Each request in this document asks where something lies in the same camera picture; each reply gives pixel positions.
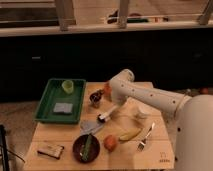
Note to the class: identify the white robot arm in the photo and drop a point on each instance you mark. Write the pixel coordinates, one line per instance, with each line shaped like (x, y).
(194, 115)

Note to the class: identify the grey sponge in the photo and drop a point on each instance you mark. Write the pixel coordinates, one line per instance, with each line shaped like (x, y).
(63, 108)

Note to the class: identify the small metal cup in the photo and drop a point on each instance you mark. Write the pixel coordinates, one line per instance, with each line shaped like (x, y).
(95, 98)

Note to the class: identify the orange bowl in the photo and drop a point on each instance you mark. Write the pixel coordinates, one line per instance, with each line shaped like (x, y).
(107, 91)

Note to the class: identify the light green cup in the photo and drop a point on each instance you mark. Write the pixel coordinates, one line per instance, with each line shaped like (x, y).
(68, 86)

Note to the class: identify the dark brown plate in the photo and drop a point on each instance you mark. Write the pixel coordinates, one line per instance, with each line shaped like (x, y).
(78, 147)

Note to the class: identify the silver fork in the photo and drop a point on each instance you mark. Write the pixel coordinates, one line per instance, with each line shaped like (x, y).
(142, 143)

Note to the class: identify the green plastic tray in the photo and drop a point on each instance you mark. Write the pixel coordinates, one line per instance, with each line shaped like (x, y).
(53, 94)

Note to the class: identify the green cucumber piece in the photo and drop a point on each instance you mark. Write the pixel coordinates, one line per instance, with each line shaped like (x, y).
(86, 148)

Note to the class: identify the orange fruit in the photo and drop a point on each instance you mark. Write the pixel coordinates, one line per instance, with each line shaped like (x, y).
(110, 142)

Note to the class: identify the grey folded cloth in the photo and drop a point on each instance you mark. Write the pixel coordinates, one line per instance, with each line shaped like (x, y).
(90, 127)

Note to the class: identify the yellow banana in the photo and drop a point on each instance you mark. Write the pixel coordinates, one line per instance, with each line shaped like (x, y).
(130, 134)

